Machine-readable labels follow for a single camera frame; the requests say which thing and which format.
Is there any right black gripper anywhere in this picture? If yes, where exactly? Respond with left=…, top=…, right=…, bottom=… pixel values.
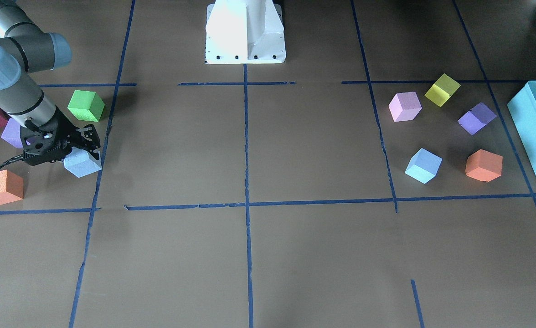
left=20, top=108, right=101, bottom=166

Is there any light blue foam block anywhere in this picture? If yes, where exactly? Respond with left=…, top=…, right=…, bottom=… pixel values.
left=64, top=147, right=102, bottom=177

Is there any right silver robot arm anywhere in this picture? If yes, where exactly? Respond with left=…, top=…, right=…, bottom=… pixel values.
left=0, top=0, right=101, bottom=166

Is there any green foam block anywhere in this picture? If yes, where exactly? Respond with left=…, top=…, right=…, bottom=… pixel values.
left=67, top=90, right=105, bottom=122

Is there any purple foam block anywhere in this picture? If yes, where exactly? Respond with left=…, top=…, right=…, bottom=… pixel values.
left=1, top=118, right=23, bottom=149
left=458, top=102, right=497, bottom=135

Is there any orange foam block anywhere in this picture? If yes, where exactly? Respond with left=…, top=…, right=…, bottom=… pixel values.
left=0, top=170, right=24, bottom=205
left=464, top=149, right=503, bottom=182

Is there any pink foam block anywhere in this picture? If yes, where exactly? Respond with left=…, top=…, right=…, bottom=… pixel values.
left=388, top=92, right=422, bottom=122

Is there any yellow foam block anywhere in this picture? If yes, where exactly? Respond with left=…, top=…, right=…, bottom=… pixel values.
left=425, top=73, right=460, bottom=107

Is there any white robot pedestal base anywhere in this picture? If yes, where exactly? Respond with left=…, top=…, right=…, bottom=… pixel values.
left=204, top=0, right=287, bottom=65

